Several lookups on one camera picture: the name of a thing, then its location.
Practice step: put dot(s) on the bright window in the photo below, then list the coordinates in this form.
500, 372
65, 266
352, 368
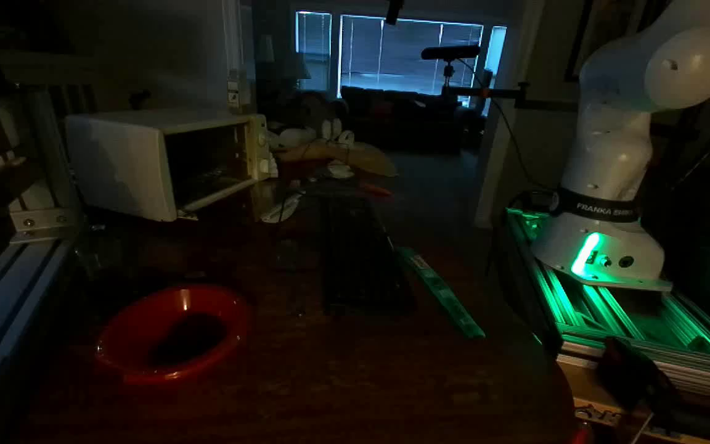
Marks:
366, 52

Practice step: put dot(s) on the black camera on stand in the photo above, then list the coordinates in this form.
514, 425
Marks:
451, 52

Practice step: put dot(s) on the white toaster oven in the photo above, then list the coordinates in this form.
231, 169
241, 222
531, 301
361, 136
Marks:
165, 164

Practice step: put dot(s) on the aluminium extrusion frame left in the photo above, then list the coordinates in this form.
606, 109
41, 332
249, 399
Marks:
46, 220

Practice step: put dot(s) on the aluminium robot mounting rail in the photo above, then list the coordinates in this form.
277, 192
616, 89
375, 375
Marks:
573, 320

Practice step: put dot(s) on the white plastic spoon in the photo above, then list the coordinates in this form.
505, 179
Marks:
282, 213

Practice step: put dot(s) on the black keyboard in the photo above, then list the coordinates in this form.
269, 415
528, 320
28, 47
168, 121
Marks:
357, 262

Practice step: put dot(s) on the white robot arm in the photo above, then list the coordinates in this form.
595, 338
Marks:
595, 227

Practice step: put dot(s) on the red plastic bowl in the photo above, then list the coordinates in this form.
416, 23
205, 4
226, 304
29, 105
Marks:
173, 333

